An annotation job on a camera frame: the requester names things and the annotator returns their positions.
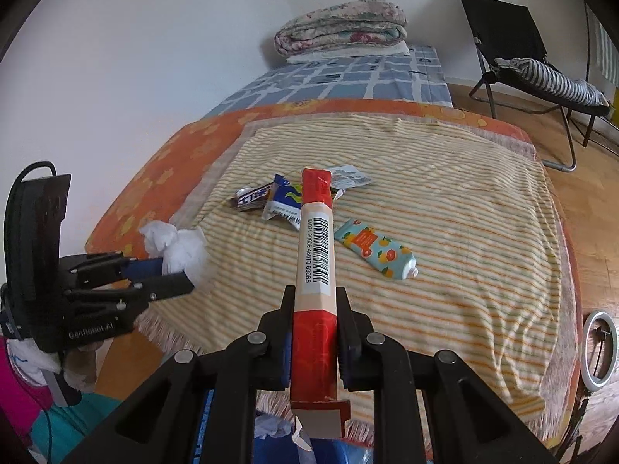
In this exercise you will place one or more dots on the striped cushion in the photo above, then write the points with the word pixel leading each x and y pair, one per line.
pixel 556 80

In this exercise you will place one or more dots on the white tissue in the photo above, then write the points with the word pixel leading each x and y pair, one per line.
pixel 180 247

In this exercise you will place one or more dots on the teal floor mat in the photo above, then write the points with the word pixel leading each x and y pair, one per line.
pixel 43 444

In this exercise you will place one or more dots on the blue white snack wrapper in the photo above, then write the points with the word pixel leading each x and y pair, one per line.
pixel 283 205

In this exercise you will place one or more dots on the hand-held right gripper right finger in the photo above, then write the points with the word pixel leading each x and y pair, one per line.
pixel 344 353

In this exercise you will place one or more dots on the orange floral blanket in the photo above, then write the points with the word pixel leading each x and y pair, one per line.
pixel 169 164

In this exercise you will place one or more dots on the grey white plastic wrapper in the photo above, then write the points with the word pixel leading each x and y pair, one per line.
pixel 350 176

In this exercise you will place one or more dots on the dark candy bar wrapper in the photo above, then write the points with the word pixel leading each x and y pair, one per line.
pixel 254 196

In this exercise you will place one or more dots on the blue plastic laundry basket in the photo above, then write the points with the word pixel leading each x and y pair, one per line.
pixel 271 452

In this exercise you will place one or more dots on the yellow striped blanket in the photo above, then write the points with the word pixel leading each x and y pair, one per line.
pixel 459 251

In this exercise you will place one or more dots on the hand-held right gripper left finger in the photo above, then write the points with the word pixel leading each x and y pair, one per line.
pixel 285 348

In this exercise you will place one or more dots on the fringed plaid blanket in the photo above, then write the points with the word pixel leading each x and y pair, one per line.
pixel 556 372

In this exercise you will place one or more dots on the folded floral quilt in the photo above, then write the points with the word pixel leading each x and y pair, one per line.
pixel 338 24

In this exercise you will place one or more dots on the yellow green box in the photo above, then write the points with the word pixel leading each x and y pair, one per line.
pixel 614 106

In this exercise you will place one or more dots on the black folding chair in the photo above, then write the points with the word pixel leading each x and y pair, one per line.
pixel 503 24

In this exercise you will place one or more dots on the fruit print cream tube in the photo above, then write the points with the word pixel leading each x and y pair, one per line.
pixel 375 246

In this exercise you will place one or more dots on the blue checked bedsheet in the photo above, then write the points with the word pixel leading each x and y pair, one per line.
pixel 338 82

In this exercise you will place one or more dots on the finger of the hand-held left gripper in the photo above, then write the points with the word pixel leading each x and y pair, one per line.
pixel 145 267
pixel 169 286

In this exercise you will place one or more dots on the long red cardboard box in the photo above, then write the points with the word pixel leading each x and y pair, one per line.
pixel 314 251

